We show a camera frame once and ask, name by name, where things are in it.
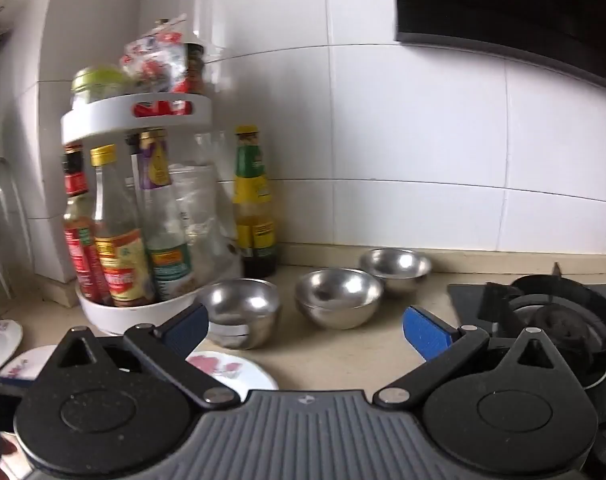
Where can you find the green lid jar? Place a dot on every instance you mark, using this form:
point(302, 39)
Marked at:
point(98, 82)

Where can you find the yellow cap vinegar bottle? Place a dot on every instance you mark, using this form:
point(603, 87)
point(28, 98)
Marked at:
point(120, 260)

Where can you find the clear plastic bag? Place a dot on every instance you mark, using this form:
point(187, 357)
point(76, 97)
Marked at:
point(208, 220)

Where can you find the red white snack packet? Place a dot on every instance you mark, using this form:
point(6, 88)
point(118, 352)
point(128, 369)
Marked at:
point(153, 62)

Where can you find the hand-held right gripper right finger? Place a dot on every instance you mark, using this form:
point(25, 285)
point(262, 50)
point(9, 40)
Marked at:
point(425, 332)

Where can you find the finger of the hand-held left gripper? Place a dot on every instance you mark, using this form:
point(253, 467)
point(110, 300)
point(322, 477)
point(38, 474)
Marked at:
point(0, 407)

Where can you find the white plastic container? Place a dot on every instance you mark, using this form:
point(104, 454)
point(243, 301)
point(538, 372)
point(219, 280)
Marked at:
point(133, 107)

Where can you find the black stove pan support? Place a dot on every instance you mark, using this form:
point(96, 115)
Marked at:
point(538, 287)

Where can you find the black range hood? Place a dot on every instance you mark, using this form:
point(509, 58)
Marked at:
point(493, 0)

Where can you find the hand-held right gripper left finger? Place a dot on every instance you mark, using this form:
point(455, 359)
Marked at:
point(188, 329)

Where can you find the red label sauce bottle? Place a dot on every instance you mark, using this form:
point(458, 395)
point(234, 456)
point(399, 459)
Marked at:
point(80, 240)

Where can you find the black gas stove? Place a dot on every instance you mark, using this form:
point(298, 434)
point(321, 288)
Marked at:
point(470, 305)

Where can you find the dark glass jar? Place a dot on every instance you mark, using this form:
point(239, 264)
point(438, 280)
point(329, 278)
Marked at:
point(195, 67)

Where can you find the purple label sauce bottle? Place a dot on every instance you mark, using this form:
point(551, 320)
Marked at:
point(165, 240)

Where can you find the green yellow label oil bottle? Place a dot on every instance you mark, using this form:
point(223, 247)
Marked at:
point(253, 200)

